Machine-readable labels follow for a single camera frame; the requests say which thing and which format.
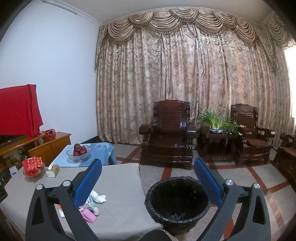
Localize floral beige curtain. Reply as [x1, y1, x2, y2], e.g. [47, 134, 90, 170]
[94, 7, 295, 146]

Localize tissue box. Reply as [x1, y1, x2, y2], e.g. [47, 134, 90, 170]
[46, 164, 60, 178]

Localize white tissue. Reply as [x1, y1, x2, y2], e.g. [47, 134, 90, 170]
[89, 190, 107, 205]

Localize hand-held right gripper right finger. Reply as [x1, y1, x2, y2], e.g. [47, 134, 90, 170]
[194, 158, 271, 241]

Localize red packets in glass dish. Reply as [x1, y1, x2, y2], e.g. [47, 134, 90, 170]
[21, 156, 46, 178]

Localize pink paper wrapper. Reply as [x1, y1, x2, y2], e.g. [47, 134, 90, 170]
[79, 207, 97, 224]

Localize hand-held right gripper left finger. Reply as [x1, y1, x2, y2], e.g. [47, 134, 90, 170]
[26, 159, 102, 241]

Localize grey table cover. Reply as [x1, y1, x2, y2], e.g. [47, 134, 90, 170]
[0, 163, 163, 239]

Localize red cloth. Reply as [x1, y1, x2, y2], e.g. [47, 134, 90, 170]
[0, 84, 44, 141]

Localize red apples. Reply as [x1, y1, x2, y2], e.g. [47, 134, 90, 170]
[73, 143, 88, 156]

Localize dark wooden chair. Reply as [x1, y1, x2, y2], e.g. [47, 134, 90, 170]
[273, 133, 296, 186]

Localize black trash bin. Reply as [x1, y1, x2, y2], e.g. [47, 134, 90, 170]
[145, 176, 210, 230]

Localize glass fruit bowl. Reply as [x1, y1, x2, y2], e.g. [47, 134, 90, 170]
[66, 144, 92, 162]

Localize light blue tablecloth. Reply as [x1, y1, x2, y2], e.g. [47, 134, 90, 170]
[49, 142, 119, 168]

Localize red basket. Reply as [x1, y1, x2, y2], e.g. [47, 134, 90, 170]
[42, 129, 56, 141]

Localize dark wooden armchair with cushion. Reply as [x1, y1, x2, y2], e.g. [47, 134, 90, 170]
[231, 103, 275, 166]

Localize dark wooden side table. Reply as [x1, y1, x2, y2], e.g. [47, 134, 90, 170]
[198, 125, 239, 163]

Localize potted green orchid plant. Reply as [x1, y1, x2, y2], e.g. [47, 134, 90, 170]
[190, 109, 245, 135]

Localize wooden cabinet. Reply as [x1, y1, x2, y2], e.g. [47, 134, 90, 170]
[0, 132, 72, 167]

